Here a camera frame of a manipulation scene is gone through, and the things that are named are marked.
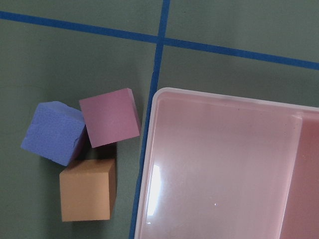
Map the magenta foam cube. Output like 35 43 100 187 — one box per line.
79 88 141 148

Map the pink plastic tray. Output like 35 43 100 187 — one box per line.
130 88 319 239

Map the orange foam cube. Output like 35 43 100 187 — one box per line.
59 159 117 222

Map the purple foam cube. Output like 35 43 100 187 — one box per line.
21 101 85 166

